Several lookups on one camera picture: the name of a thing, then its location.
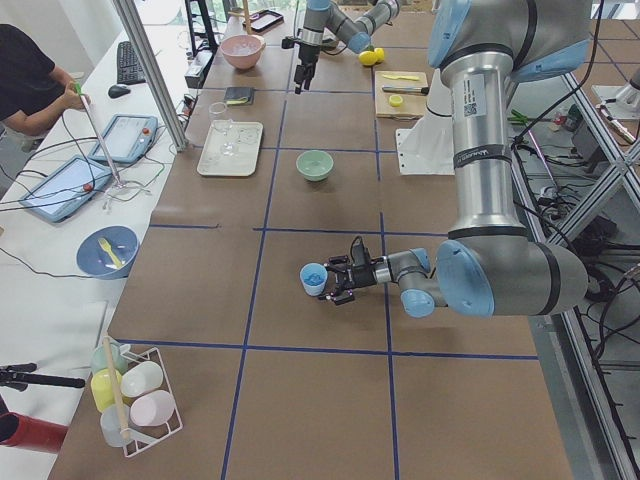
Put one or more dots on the grey folded cloth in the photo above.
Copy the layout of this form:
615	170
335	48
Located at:
239	95

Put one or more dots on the red cylinder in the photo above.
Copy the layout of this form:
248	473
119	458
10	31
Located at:
24	432

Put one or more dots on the pink bowl of ice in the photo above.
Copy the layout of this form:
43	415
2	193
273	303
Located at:
243	51

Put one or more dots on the lemon half slice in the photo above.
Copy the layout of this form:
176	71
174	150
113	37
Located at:
395	100

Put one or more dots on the clear wine glass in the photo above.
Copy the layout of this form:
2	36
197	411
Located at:
222	123

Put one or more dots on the white wire cup rack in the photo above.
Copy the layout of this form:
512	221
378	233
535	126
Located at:
133	394

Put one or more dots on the blue teach pendant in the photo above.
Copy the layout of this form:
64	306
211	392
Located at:
67	189
129	137

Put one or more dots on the black tripod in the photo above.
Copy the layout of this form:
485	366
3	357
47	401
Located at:
20	376

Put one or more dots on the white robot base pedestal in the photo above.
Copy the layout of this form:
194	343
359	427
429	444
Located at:
427	148

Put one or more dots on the wooden cutting board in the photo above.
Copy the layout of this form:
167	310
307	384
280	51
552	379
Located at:
414	106

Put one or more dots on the black computer mouse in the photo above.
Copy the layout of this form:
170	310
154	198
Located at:
118	90

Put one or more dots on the black keyboard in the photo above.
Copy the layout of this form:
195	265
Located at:
129	69

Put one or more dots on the light blue cup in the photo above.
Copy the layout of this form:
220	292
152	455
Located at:
313	277

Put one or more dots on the steel muddler black cap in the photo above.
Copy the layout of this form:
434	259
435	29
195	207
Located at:
410	90

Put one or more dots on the blue bowl with fork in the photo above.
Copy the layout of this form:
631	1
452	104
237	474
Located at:
108	253

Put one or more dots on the green bowl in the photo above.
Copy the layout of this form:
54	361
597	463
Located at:
314	165

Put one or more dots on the aluminium frame post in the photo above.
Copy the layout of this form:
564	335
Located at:
135	30

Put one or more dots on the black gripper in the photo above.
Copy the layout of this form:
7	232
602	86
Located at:
305	55
363	276

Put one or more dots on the cream bear tray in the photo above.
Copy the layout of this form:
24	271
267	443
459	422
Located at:
247	137

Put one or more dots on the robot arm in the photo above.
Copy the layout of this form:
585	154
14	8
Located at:
487	266
323	15

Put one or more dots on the yellow lemon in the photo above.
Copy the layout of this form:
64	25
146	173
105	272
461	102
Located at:
380	54
368	58

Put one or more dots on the yellow plastic knife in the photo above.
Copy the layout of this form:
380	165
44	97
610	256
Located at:
401	77

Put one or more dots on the person in black shirt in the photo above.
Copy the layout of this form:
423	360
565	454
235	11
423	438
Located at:
35	92

